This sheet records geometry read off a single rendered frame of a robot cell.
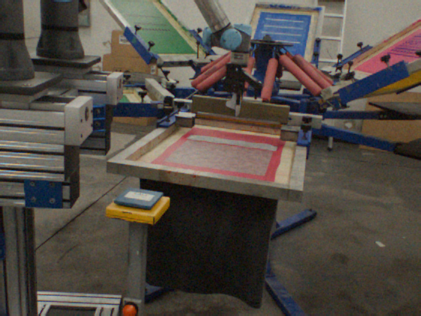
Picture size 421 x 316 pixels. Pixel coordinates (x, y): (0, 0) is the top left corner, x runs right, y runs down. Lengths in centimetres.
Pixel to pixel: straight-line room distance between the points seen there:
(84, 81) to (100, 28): 504
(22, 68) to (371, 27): 517
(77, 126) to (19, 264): 63
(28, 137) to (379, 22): 522
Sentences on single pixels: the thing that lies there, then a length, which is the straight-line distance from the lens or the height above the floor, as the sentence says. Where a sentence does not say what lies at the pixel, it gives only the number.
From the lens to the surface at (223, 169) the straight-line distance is 150.
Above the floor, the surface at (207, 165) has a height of 96.
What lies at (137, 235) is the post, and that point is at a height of 87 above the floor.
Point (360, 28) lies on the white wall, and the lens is 597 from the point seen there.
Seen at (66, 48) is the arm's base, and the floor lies 129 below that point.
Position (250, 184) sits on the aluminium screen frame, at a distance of 131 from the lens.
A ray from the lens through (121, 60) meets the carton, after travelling 599.
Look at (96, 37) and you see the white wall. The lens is 663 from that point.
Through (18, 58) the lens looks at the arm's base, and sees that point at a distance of 113.
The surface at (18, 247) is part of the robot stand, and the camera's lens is 156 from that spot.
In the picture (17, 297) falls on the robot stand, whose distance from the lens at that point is 163.
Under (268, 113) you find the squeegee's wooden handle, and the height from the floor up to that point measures 107.
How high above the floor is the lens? 143
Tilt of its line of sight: 18 degrees down
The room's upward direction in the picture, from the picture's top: 5 degrees clockwise
